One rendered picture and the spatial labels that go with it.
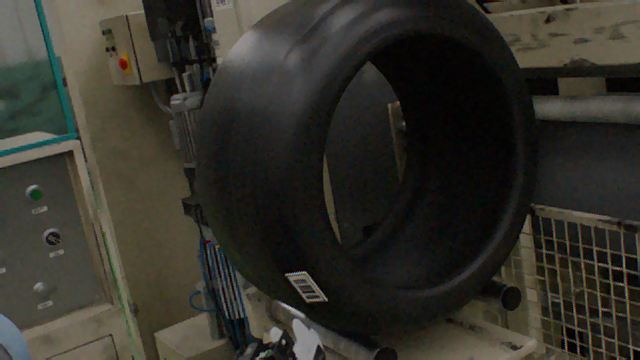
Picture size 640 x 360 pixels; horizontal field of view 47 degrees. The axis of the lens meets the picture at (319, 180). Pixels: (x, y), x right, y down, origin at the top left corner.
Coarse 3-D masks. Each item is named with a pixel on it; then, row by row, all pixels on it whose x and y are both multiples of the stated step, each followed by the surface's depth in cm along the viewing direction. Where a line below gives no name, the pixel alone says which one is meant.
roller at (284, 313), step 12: (276, 300) 140; (276, 312) 139; (288, 312) 135; (300, 312) 133; (288, 324) 136; (312, 324) 128; (324, 324) 126; (324, 336) 125; (336, 336) 122; (348, 336) 120; (360, 336) 119; (336, 348) 122; (348, 348) 119; (360, 348) 116; (372, 348) 114; (384, 348) 113
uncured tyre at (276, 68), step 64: (320, 0) 110; (384, 0) 108; (448, 0) 115; (256, 64) 108; (320, 64) 102; (384, 64) 142; (448, 64) 140; (512, 64) 122; (256, 128) 103; (320, 128) 102; (448, 128) 148; (512, 128) 125; (256, 192) 103; (320, 192) 103; (448, 192) 148; (512, 192) 126; (256, 256) 109; (320, 256) 105; (384, 256) 146; (448, 256) 139; (320, 320) 114; (384, 320) 113
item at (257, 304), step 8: (256, 288) 140; (248, 296) 139; (256, 296) 140; (264, 296) 140; (248, 304) 139; (256, 304) 140; (264, 304) 141; (248, 312) 141; (256, 312) 140; (264, 312) 141; (248, 320) 142; (256, 320) 140; (264, 320) 141; (272, 320) 142; (256, 328) 140; (264, 328) 141; (256, 336) 141
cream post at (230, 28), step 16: (240, 0) 134; (256, 0) 136; (272, 0) 138; (288, 0) 139; (224, 16) 140; (240, 16) 135; (256, 16) 136; (224, 32) 142; (240, 32) 137; (224, 48) 144; (336, 224) 151
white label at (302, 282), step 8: (304, 272) 104; (296, 280) 106; (304, 280) 105; (312, 280) 105; (296, 288) 107; (304, 288) 106; (312, 288) 106; (304, 296) 108; (312, 296) 107; (320, 296) 106
